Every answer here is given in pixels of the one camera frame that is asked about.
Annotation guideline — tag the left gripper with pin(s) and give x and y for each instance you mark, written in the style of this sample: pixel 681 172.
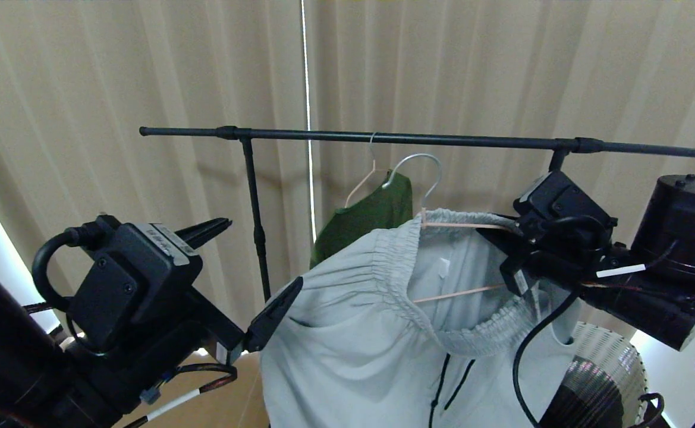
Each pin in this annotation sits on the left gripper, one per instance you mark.
pixel 204 333

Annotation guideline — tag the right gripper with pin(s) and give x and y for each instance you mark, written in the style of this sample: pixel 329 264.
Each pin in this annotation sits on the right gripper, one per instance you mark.
pixel 650 309

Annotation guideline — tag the pink clothes hanger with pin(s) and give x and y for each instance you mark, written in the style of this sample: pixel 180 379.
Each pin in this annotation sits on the pink clothes hanger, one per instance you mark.
pixel 460 225
pixel 373 154

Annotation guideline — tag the pale grey shorts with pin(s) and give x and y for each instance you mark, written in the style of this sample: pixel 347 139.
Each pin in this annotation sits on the pale grey shorts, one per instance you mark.
pixel 353 333

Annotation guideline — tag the green shirt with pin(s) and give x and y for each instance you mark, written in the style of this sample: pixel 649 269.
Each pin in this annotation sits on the green shirt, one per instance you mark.
pixel 371 220

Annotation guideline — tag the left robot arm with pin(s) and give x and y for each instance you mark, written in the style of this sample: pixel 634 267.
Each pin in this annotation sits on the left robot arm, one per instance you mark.
pixel 2 356

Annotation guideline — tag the black clothes rack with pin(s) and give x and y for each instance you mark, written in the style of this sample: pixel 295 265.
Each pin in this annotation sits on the black clothes rack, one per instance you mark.
pixel 472 141

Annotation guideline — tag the white laundry basket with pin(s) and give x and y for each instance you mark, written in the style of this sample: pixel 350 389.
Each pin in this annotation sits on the white laundry basket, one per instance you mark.
pixel 609 356

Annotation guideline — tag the beige curtain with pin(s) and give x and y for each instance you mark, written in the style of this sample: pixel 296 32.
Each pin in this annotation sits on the beige curtain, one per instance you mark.
pixel 115 89

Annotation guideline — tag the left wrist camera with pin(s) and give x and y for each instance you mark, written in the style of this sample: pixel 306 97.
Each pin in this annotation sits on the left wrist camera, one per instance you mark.
pixel 127 279

